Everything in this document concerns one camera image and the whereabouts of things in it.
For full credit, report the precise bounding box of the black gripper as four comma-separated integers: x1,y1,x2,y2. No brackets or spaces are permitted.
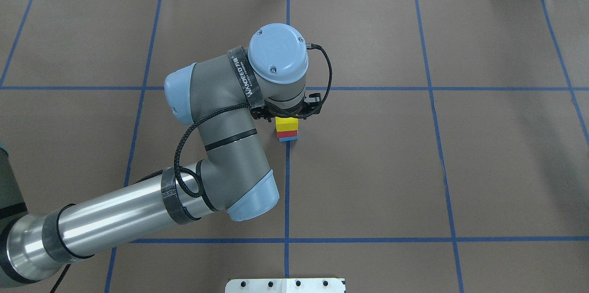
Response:
251,92,323,122

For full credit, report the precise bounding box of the yellow wooden block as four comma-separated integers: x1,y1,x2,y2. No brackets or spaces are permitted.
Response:
275,117,299,133

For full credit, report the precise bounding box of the blue wooden block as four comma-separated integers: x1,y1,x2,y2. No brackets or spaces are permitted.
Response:
278,136,298,142

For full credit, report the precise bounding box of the red wooden block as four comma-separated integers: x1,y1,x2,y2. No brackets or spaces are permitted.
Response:
277,130,298,139

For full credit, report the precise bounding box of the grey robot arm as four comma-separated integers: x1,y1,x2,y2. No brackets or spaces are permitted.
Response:
1,23,333,289

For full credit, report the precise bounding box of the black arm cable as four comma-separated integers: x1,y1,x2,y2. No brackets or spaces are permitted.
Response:
48,43,334,293

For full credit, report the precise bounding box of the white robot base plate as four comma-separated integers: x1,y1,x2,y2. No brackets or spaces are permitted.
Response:
225,278,346,293

